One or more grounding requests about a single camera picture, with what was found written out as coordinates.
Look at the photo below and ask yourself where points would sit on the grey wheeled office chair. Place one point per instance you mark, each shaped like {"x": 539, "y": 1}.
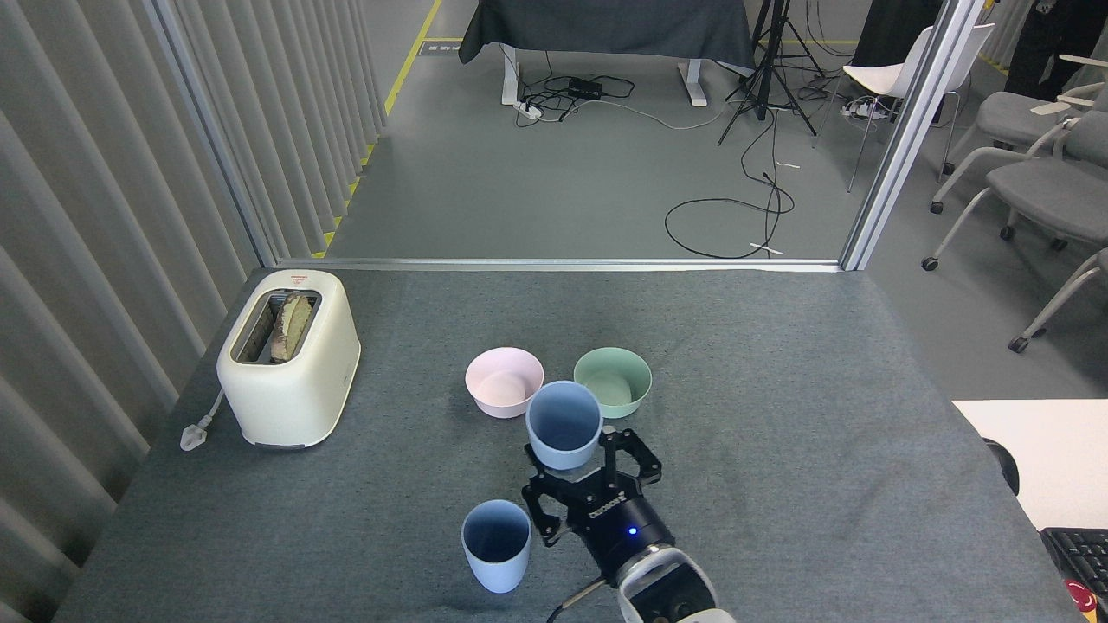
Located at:
{"x": 1013, "y": 117}
{"x": 1069, "y": 298}
{"x": 1047, "y": 195}

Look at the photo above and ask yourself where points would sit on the blue plastic cup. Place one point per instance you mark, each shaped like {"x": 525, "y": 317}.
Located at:
{"x": 564, "y": 428}
{"x": 496, "y": 554}

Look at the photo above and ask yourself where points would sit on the black keyboard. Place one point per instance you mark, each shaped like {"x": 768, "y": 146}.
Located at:
{"x": 1082, "y": 554}

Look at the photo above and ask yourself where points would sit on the grey floor plate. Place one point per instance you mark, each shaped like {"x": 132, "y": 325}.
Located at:
{"x": 441, "y": 48}

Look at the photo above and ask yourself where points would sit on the white side table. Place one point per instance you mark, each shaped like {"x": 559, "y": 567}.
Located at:
{"x": 1052, "y": 450}

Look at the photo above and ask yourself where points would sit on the red round object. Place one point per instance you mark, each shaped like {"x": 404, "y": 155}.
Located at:
{"x": 1080, "y": 599}

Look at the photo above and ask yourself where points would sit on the black tripod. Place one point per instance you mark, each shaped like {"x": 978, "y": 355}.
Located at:
{"x": 763, "y": 78}

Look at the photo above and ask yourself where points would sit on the dark cloth covered table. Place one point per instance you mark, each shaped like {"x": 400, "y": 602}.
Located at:
{"x": 606, "y": 26}

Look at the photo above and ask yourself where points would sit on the cream white toaster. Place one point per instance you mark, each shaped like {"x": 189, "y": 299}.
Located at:
{"x": 299, "y": 398}

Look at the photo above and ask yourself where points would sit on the pink bowl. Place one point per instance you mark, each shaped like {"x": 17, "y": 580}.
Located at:
{"x": 498, "y": 389}

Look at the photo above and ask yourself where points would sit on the silver frame post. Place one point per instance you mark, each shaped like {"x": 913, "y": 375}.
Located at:
{"x": 909, "y": 130}
{"x": 212, "y": 138}

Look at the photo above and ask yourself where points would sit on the silver frame rail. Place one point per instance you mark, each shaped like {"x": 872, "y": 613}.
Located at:
{"x": 563, "y": 265}

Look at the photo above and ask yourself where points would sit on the black power adapter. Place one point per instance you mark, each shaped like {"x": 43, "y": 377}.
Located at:
{"x": 585, "y": 88}

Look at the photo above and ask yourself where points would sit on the green bowl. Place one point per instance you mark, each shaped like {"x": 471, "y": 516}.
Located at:
{"x": 619, "y": 376}

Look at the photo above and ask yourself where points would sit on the white plastic chair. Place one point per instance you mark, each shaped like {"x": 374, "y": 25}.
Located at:
{"x": 883, "y": 78}

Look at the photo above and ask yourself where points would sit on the bread slice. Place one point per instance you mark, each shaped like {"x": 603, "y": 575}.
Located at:
{"x": 292, "y": 327}

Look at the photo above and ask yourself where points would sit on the white power strip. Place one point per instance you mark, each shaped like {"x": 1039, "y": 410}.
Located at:
{"x": 529, "y": 110}
{"x": 857, "y": 108}

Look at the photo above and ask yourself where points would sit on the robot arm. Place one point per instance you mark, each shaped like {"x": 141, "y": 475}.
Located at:
{"x": 671, "y": 588}

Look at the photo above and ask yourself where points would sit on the person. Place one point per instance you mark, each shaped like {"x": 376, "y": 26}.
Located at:
{"x": 1047, "y": 43}

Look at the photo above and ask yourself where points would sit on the black rounded object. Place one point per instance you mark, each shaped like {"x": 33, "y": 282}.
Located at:
{"x": 1007, "y": 467}

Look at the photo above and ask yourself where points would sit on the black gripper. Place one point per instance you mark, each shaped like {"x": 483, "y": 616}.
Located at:
{"x": 619, "y": 528}

